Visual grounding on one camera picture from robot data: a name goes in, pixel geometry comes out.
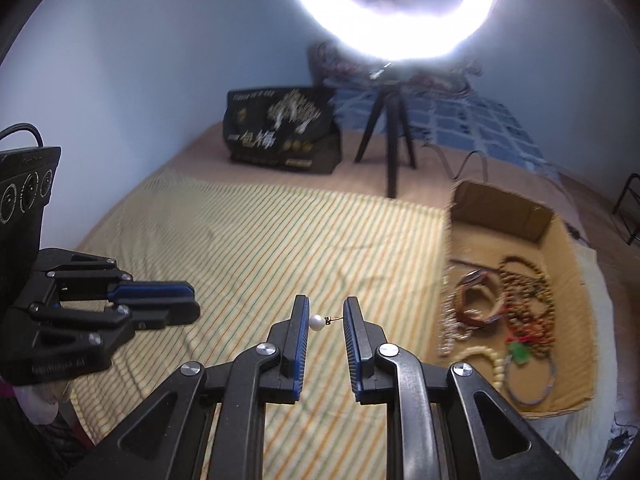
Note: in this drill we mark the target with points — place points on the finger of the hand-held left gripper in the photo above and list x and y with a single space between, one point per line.
150 290
160 312

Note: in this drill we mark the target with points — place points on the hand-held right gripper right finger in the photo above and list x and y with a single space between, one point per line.
352 345

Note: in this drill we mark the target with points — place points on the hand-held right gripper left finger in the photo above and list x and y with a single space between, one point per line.
300 340

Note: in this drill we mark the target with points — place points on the pearl earring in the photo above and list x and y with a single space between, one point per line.
316 322

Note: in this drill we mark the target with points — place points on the metal bangle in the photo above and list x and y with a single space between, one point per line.
550 385

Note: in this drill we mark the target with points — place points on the cardboard box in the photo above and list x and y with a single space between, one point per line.
570 300

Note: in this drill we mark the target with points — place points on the person's left hand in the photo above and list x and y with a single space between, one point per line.
45 402

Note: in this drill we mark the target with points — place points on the yellow striped cloth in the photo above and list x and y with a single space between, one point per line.
240 245

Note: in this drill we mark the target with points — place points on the tan bed cover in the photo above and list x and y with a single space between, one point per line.
200 150

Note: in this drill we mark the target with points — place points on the black printed bag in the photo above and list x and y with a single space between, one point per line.
280 132

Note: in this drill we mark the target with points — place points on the black tripod stand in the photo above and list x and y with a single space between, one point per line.
392 130

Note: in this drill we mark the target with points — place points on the blue patterned bed sheet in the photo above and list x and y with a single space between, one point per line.
465 120

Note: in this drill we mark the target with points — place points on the white sheet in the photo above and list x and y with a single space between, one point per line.
605 320

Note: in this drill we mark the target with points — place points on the black clothes rack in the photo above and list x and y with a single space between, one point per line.
625 195

